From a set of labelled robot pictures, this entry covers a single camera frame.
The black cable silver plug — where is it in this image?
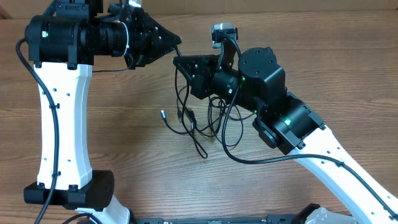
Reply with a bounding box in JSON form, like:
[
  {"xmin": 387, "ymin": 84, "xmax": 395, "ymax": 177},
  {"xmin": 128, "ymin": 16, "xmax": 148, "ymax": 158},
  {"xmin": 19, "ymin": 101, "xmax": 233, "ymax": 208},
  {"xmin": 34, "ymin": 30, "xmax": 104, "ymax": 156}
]
[{"xmin": 160, "ymin": 45, "xmax": 197, "ymax": 136}]

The thin black USB cable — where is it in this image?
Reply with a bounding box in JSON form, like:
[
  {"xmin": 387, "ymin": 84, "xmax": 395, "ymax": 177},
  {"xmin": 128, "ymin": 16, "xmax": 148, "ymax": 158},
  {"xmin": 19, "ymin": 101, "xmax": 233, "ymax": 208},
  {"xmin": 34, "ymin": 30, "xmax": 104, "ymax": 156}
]
[{"xmin": 174, "ymin": 68, "xmax": 256, "ymax": 160}]

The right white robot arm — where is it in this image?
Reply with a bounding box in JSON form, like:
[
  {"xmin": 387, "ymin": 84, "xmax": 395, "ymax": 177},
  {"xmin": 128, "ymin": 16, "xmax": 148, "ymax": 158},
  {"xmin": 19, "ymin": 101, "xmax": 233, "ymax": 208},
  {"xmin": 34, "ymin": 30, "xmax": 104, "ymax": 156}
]
[{"xmin": 173, "ymin": 47, "xmax": 397, "ymax": 223}]

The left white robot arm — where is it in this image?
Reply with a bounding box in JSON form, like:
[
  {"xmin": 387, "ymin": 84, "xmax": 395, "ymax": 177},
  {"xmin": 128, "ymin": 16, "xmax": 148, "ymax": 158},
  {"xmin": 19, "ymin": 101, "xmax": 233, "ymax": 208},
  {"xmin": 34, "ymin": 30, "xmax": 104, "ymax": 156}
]
[{"xmin": 22, "ymin": 0, "xmax": 181, "ymax": 223}]

